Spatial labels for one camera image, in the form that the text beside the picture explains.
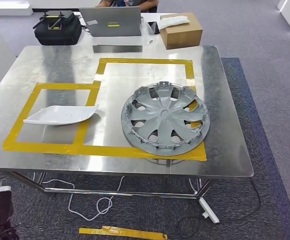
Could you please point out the white cloth bundle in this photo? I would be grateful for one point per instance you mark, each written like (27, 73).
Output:
(172, 21)

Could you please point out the white power strip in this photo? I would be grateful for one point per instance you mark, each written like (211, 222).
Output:
(208, 210)

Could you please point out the grey plastic wheel cover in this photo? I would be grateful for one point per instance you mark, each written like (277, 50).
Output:
(163, 116)

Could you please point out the stainless steel workbench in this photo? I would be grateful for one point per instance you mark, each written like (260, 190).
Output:
(222, 132)

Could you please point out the black carrying bag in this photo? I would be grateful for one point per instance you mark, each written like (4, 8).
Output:
(57, 34)

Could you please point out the yellow tape corner strip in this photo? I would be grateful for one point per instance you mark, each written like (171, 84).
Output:
(122, 232)

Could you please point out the white curved plastic part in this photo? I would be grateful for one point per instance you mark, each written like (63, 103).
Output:
(60, 115)

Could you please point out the person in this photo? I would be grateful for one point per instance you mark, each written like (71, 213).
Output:
(145, 4)

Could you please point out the grey laptop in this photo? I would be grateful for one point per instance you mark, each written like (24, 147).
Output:
(97, 20)

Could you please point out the brown cardboard box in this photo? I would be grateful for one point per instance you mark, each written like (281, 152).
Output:
(182, 38)

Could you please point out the yellow tape double rectangle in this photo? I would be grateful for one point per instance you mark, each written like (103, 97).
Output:
(47, 149)

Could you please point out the black phone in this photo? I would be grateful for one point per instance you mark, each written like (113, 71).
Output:
(154, 28)

